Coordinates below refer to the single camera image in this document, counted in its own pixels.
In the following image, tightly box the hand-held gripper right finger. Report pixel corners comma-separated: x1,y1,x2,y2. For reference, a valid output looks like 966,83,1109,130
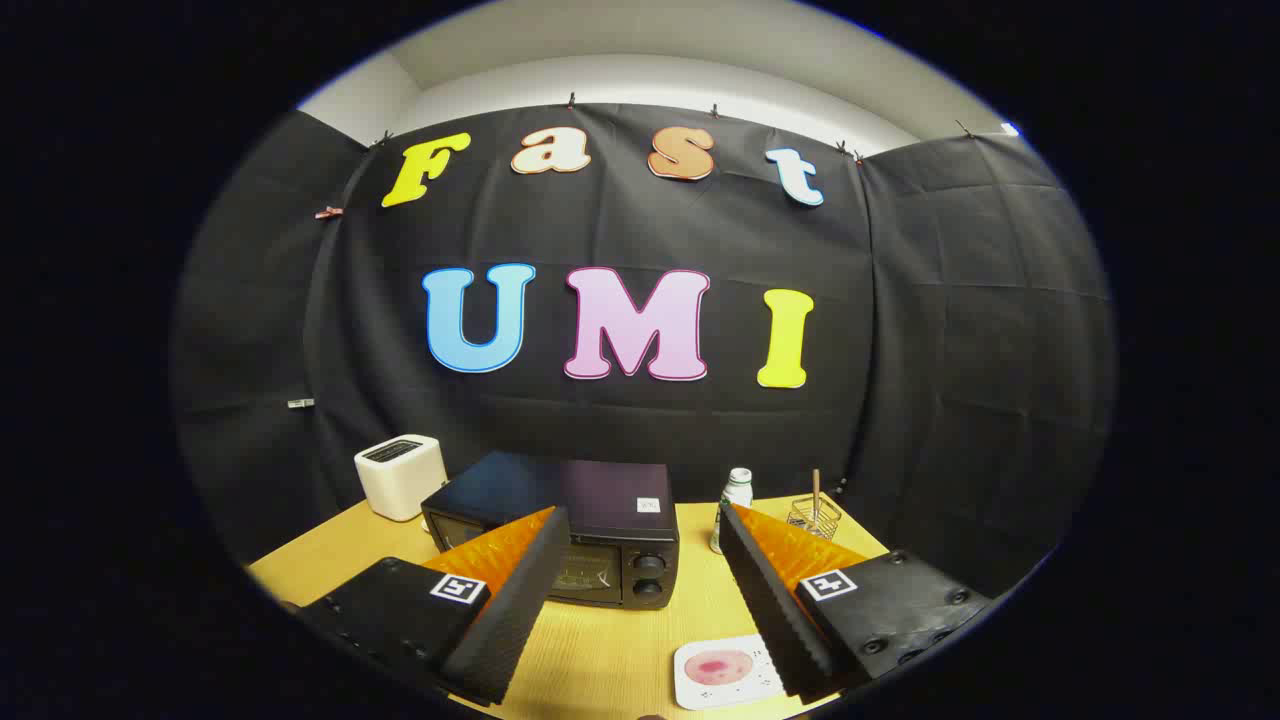
718,500,996,706

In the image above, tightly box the white bread toaster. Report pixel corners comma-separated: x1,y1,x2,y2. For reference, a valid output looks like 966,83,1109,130
353,434,448,523

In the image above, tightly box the black toaster oven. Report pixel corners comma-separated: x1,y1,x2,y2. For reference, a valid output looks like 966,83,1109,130
420,450,681,611

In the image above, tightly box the black backdrop cloth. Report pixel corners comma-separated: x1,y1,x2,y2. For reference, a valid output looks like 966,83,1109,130
170,100,1116,601

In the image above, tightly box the white bottle green label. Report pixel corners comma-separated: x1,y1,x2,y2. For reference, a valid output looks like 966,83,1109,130
709,467,754,556

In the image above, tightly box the pink round ham slice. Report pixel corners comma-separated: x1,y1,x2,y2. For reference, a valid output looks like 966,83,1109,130
684,650,756,686

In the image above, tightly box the wire mesh holder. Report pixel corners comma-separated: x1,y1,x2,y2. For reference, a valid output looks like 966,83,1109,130
786,495,843,541

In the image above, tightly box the white square plate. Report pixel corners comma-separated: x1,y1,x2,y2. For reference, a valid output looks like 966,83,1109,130
673,633,791,711

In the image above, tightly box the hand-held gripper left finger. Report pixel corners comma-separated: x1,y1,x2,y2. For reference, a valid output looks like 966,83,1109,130
285,505,573,709

